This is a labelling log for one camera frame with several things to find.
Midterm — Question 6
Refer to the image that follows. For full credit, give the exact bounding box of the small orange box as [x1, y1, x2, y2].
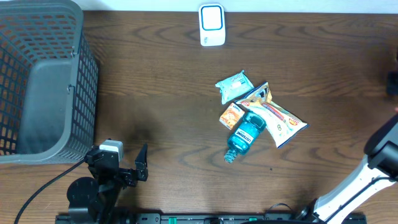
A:
[219, 103, 245, 130]

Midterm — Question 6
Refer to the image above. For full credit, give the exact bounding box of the blue Listerine mouthwash bottle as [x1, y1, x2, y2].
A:
[224, 111, 267, 164]

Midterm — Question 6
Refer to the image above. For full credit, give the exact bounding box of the light blue tissue pack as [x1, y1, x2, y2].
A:
[215, 70, 254, 105]

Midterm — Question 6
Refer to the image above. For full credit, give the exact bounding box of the yellow wet wipes packet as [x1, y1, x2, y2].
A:
[235, 82, 308, 148]

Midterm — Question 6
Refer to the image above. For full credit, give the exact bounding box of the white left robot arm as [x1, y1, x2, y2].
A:
[56, 139, 149, 224]

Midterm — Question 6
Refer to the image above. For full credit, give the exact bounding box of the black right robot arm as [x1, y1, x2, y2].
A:
[294, 114, 397, 223]

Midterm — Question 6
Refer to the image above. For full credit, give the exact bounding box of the white barcode scanner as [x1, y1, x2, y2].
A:
[198, 3, 226, 47]

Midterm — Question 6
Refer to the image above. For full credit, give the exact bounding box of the grey plastic mesh basket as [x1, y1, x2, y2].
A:
[1, 1, 99, 164]

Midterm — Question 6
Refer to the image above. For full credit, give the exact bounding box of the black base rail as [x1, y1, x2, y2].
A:
[55, 212, 368, 224]

